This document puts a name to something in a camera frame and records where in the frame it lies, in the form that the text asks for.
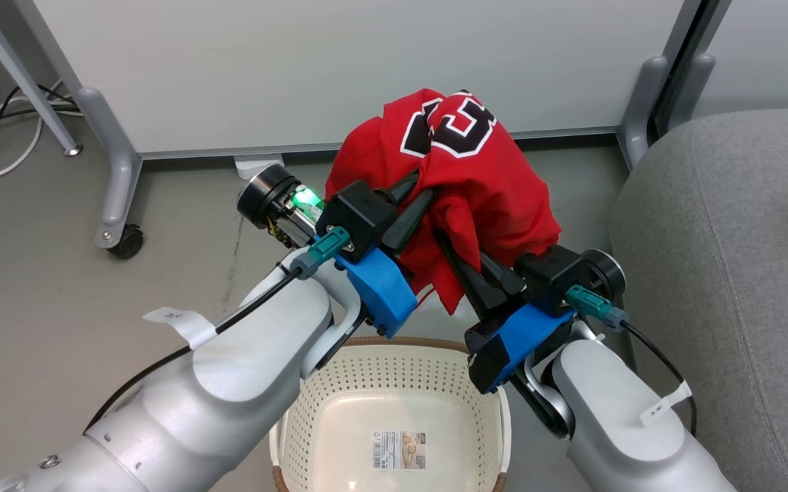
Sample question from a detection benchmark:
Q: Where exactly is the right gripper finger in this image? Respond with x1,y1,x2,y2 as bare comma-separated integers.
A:
478,249,526,296
433,228,508,319

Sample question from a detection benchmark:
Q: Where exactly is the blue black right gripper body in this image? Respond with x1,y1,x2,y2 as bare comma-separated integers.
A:
465,249,627,396

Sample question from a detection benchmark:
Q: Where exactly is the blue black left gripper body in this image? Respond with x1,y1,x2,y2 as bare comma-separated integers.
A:
236,163,419,340

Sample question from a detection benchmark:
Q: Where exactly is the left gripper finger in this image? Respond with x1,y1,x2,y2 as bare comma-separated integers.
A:
375,171,423,207
380,189,437,254

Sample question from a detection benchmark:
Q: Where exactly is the red basketball jersey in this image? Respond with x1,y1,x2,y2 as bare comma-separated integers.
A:
325,88,562,316

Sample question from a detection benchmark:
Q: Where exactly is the grey fabric sofa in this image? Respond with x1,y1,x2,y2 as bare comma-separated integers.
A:
608,107,788,492

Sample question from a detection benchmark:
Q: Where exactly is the cream perforated laundry basket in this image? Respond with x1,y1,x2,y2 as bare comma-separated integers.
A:
269,335,513,492

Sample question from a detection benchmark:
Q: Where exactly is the large white partition panel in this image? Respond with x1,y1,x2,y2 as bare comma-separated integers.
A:
14,0,707,162

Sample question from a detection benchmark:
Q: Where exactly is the white power adapter box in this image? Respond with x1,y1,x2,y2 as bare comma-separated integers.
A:
232,154,286,180

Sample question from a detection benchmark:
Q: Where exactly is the printed basket label sticker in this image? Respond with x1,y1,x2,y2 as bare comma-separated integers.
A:
370,430,428,472

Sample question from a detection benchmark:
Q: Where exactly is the short grey partition foot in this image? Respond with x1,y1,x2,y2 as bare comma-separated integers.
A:
617,55,670,172
667,53,718,137

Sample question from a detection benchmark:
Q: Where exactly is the black caster wheel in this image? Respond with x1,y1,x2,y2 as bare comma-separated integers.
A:
107,223,145,260

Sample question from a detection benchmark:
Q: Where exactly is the grey partition foot with caster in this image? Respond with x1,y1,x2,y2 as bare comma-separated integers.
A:
75,86,141,250

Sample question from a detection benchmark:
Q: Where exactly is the narrow white partition panel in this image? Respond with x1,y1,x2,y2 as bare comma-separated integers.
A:
681,0,788,121

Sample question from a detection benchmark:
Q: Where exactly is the grey metal table leg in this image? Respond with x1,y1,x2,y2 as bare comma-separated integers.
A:
0,0,84,157

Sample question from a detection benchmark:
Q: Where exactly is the teal left camera connector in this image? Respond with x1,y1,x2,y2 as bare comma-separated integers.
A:
289,226,354,280

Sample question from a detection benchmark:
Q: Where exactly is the teal camera connector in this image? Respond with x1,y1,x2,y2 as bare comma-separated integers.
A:
289,226,354,280
565,284,631,331

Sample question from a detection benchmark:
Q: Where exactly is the teal right camera connector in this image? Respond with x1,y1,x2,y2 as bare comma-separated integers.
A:
565,284,631,331

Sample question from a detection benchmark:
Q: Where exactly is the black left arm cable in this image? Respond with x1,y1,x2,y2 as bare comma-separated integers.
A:
82,265,307,434

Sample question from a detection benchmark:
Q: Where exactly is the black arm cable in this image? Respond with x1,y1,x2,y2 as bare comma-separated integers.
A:
82,265,307,434
622,321,699,438

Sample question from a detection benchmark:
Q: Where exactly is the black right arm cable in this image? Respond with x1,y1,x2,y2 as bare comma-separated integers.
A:
622,321,699,438

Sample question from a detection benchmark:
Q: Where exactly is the white right cable tag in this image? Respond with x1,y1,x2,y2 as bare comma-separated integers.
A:
639,381,693,428

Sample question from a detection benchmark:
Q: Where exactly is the white cable tag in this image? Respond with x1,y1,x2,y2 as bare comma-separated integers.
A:
639,381,693,428
142,307,219,350

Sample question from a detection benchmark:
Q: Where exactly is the white left cable tag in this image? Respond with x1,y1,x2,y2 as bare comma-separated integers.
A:
142,307,219,350

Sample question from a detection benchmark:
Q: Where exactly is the long white floor cable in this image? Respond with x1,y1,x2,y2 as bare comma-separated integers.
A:
0,78,85,182

